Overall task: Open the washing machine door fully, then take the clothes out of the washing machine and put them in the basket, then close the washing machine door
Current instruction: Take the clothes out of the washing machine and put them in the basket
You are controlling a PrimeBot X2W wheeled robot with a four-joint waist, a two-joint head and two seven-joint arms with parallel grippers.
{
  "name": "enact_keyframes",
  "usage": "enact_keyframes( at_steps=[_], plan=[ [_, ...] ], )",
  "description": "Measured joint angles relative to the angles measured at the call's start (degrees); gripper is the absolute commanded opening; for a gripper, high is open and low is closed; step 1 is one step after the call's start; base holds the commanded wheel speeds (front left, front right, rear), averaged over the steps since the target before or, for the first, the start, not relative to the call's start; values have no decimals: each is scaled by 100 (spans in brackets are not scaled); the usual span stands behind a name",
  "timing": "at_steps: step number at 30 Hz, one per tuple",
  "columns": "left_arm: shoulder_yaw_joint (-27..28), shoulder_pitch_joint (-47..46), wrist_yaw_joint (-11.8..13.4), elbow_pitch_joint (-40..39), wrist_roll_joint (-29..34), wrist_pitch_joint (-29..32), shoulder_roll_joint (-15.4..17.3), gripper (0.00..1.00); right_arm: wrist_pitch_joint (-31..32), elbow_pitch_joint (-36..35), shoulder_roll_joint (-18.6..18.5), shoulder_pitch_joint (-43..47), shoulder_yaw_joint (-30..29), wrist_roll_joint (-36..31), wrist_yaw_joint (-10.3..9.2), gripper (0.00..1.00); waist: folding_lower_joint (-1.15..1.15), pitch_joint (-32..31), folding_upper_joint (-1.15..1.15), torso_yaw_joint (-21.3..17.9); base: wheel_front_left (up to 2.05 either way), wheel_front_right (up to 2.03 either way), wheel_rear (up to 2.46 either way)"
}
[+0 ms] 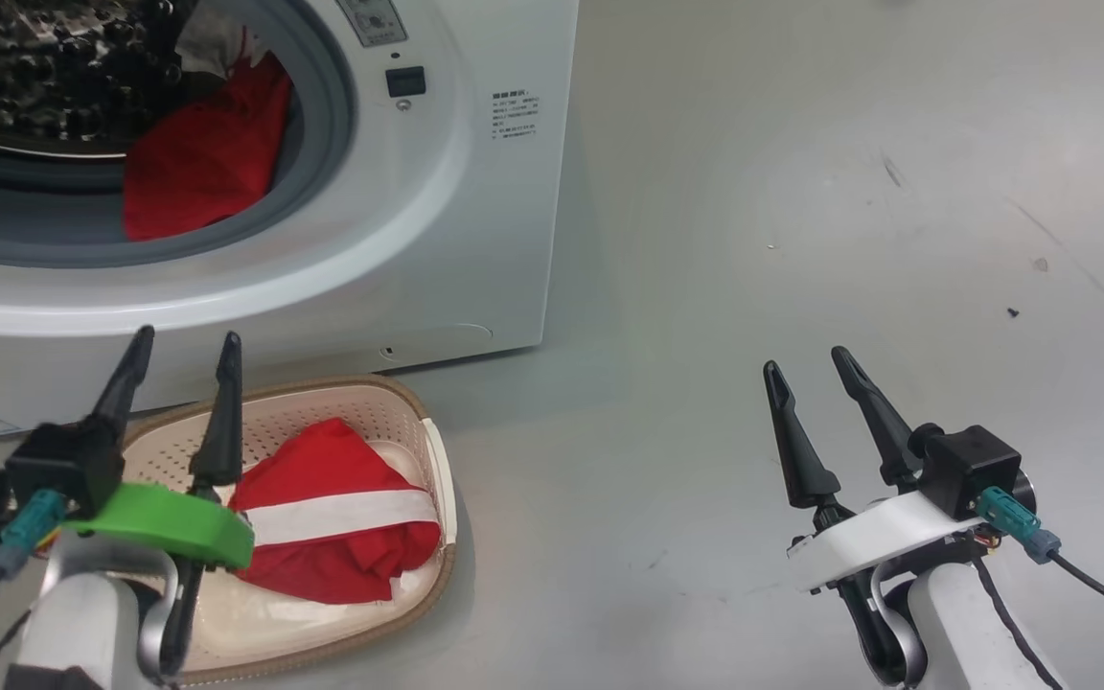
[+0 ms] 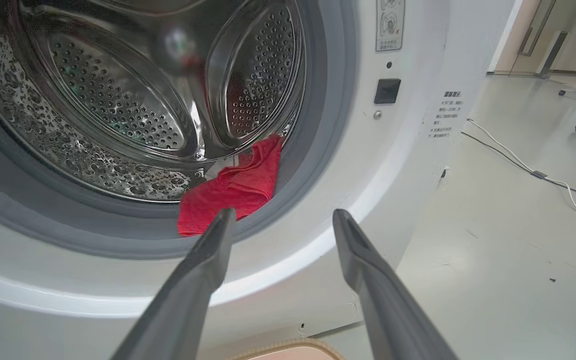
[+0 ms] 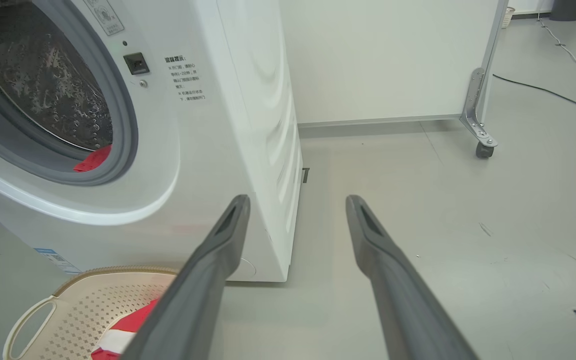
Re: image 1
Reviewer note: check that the cream perforated laundry basket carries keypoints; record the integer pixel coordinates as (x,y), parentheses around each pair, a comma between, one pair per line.
(389,422)

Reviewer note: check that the steel washing machine drum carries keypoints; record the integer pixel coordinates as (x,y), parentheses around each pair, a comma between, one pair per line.
(34,77)

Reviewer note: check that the black door lock slot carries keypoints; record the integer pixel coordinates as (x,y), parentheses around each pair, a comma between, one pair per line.
(405,81)

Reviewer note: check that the white washing machine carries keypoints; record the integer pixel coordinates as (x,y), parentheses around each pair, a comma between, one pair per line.
(475,240)

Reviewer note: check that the red garment white striped collar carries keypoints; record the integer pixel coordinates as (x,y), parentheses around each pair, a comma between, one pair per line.
(197,163)

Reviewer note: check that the red garment wide white band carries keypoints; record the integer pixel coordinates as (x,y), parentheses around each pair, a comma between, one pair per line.
(322,460)

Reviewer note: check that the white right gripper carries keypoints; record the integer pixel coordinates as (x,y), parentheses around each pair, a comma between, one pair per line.
(859,541)

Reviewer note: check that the grey rubber door gasket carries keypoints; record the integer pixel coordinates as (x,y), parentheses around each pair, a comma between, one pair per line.
(34,225)

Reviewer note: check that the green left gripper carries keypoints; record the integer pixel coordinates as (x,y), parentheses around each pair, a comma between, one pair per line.
(169,522)

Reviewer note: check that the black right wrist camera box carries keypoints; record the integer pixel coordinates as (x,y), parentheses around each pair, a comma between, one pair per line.
(969,470)

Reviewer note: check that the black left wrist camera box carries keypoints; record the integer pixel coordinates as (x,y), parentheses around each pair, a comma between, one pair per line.
(63,465)

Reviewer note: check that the grey warning label plate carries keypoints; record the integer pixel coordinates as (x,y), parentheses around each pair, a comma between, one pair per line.
(375,21)

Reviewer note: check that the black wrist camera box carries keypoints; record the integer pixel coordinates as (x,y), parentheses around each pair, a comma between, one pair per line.
(969,470)
(63,465)

